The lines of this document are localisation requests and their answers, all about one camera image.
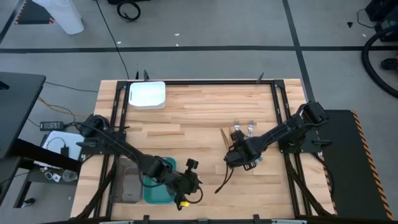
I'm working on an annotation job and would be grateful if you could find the black power adapter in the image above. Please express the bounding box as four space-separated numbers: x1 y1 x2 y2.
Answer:
39 120 65 132

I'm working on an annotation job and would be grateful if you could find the clear plastic cup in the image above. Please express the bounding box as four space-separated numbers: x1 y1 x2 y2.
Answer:
62 169 78 182

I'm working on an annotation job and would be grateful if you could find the orange-striped black floor mat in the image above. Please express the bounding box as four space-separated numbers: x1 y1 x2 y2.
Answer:
13 0 55 26

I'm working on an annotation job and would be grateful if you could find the yellow-striped black floor mat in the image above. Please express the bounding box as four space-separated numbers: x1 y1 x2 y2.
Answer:
316 109 394 221

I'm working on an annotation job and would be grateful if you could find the black desk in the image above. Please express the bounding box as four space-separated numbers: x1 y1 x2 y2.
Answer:
0 72 47 160

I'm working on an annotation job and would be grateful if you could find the black shoe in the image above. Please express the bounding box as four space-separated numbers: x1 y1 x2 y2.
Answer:
380 57 398 71

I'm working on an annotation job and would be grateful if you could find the black support beam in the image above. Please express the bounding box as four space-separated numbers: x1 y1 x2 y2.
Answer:
11 138 82 174

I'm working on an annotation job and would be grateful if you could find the grey translucent plastic bin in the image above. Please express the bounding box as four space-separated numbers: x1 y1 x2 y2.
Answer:
111 156 147 205

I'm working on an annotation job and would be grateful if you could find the black equipment case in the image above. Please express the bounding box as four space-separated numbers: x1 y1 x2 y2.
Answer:
364 0 398 43

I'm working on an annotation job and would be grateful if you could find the teal plastic bin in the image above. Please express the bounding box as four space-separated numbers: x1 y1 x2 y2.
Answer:
142 157 177 205

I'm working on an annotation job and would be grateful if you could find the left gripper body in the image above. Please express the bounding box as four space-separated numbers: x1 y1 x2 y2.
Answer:
169 170 203 205

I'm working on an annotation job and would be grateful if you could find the white paper sheet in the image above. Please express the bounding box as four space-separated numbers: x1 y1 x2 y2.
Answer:
41 130 85 162

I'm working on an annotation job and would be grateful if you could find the white bagged trash bin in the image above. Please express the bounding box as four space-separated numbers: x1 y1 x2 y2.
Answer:
32 0 85 35

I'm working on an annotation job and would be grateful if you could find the black aluminium table frame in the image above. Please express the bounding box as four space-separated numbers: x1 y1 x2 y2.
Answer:
73 79 338 224

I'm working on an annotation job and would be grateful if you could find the white plastic bin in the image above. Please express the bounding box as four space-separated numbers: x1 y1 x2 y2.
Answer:
128 81 167 110

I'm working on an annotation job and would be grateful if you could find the coiled black cable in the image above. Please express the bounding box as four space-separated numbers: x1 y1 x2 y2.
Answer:
116 0 142 23

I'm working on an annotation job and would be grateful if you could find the black caster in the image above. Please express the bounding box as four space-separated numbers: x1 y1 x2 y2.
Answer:
19 197 36 209

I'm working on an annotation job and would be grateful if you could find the black hanging cable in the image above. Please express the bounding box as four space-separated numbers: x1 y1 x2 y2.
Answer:
94 0 131 80

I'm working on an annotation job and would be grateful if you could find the black corrugated hose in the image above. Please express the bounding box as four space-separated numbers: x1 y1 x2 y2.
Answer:
361 24 398 100

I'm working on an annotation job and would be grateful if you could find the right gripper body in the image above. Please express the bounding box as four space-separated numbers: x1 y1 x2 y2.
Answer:
223 136 261 171

